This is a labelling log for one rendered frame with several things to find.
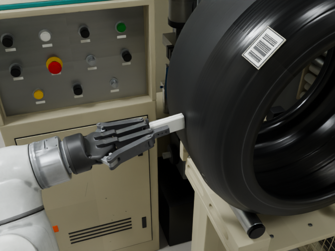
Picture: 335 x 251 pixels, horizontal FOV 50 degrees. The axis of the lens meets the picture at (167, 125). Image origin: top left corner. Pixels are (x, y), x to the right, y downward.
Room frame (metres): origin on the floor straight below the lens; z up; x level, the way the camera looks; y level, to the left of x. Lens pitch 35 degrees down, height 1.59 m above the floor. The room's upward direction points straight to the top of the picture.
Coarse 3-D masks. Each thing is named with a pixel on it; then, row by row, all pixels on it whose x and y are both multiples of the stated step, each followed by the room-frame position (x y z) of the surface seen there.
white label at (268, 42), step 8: (264, 32) 0.55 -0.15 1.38; (272, 32) 0.54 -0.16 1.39; (256, 40) 0.54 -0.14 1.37; (264, 40) 0.54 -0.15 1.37; (272, 40) 0.53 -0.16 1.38; (280, 40) 0.52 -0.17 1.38; (248, 48) 0.54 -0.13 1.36; (256, 48) 0.53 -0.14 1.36; (264, 48) 0.53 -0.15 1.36; (272, 48) 0.52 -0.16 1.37; (248, 56) 0.53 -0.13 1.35; (256, 56) 0.52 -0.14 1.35; (264, 56) 0.52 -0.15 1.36; (256, 64) 0.51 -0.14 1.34
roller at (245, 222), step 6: (228, 204) 0.64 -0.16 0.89; (234, 210) 0.61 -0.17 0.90; (240, 210) 0.59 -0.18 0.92; (240, 216) 0.58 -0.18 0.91; (246, 216) 0.57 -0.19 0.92; (252, 216) 0.57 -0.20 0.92; (240, 222) 0.57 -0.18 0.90; (246, 222) 0.56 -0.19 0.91; (252, 222) 0.55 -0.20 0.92; (258, 222) 0.55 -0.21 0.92; (246, 228) 0.55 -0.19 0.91; (252, 228) 0.54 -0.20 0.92; (258, 228) 0.54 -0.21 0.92; (264, 228) 0.55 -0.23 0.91; (252, 234) 0.54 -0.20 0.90; (258, 234) 0.54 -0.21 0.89
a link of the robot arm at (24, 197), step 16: (0, 160) 0.47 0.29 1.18; (16, 160) 0.48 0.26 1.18; (0, 176) 0.45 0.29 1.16; (16, 176) 0.46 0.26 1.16; (32, 176) 0.46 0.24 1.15; (0, 192) 0.43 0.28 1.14; (16, 192) 0.44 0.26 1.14; (32, 192) 0.45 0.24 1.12; (0, 208) 0.42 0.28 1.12; (16, 208) 0.42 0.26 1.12; (32, 208) 0.44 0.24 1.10; (0, 224) 0.40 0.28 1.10
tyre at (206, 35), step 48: (240, 0) 0.65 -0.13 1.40; (288, 0) 0.58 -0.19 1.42; (192, 48) 0.65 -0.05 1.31; (240, 48) 0.55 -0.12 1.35; (288, 48) 0.53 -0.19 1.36; (192, 96) 0.58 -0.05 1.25; (240, 96) 0.51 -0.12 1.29; (192, 144) 0.55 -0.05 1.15; (240, 144) 0.51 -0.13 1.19; (288, 144) 0.83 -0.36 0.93; (240, 192) 0.51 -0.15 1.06; (288, 192) 0.66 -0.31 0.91
